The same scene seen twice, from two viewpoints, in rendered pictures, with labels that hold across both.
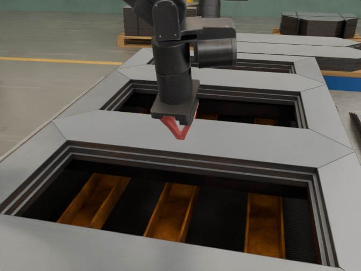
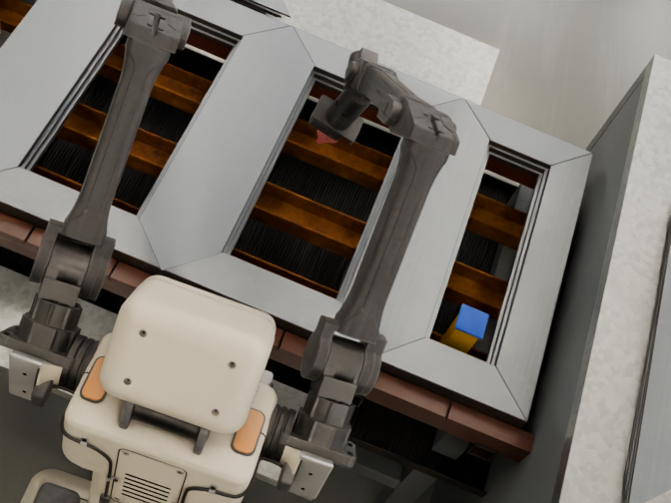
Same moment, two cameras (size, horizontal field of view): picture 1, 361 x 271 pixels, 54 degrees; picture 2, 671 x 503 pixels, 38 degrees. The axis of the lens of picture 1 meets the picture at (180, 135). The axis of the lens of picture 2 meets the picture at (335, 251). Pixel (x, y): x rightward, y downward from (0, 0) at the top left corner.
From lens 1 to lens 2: 198 cm
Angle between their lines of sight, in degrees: 74
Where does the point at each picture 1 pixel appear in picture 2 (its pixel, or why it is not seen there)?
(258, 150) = (279, 94)
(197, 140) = (249, 134)
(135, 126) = (200, 183)
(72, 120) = (167, 247)
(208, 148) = (267, 130)
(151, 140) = (240, 174)
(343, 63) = not seen: outside the picture
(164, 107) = (351, 131)
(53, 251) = not seen: hidden behind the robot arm
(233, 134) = (241, 100)
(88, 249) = not seen: hidden behind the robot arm
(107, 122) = (184, 210)
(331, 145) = (281, 37)
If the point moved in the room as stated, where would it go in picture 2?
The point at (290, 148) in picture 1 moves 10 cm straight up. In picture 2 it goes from (280, 68) to (287, 38)
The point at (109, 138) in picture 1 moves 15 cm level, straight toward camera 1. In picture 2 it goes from (227, 211) to (298, 213)
